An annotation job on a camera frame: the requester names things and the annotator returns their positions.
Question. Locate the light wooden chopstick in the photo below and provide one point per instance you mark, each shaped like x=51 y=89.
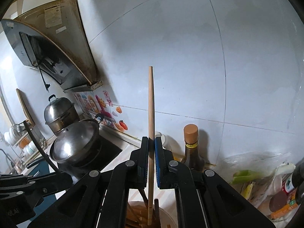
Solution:
x=151 y=99

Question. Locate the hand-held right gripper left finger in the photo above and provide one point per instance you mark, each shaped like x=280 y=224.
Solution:
x=144 y=152

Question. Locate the white plastic bottle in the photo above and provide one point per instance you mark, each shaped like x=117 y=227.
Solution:
x=167 y=142

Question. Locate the jar with brown lid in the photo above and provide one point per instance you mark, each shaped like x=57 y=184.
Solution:
x=277 y=201

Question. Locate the cartoon wall sticker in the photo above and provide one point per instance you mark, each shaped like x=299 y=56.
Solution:
x=95 y=104

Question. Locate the dark wooden chopstick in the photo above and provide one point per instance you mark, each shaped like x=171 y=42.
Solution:
x=143 y=196
x=156 y=207
x=38 y=144

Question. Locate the range hood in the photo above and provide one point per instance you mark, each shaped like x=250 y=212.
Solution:
x=59 y=52

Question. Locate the steel pot with lid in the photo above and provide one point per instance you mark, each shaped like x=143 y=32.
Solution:
x=59 y=114

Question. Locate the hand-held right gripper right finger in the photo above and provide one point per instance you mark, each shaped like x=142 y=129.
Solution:
x=157 y=161

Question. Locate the blue cabinet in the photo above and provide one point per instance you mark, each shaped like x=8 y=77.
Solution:
x=41 y=169

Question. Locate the clear plastic bag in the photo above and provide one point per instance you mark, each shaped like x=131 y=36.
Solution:
x=239 y=163

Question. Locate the brown sauce bottle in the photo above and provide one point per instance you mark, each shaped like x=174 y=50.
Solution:
x=192 y=152

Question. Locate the black wok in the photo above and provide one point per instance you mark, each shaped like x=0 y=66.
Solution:
x=90 y=158

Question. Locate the green celery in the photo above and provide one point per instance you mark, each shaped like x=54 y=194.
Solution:
x=247 y=175

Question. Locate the green label bottle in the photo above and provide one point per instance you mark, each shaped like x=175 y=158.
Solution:
x=288 y=182

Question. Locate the wooden cutting board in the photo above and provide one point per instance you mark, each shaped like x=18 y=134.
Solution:
x=25 y=106

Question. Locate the dish rack with bowls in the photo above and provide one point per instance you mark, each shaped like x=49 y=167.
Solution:
x=23 y=144

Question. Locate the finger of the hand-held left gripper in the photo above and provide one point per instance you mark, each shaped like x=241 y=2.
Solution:
x=52 y=182

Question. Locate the steel wok lid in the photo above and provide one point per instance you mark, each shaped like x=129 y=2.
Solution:
x=73 y=142

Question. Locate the large orange packet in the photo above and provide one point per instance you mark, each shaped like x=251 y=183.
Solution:
x=285 y=212

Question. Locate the faucet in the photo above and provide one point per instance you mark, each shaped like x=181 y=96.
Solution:
x=6 y=158

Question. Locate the cream chopstick holder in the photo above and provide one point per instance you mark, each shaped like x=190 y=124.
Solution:
x=166 y=216

